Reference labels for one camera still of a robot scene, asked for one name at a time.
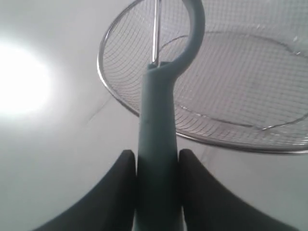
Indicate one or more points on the teal handled peeler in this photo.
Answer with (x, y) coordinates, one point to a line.
(158, 206)

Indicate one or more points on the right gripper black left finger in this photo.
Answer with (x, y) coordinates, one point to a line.
(108, 206)

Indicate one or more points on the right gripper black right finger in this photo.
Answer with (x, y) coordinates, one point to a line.
(210, 206)

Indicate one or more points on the oval wire mesh basket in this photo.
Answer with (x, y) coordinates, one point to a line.
(247, 87)

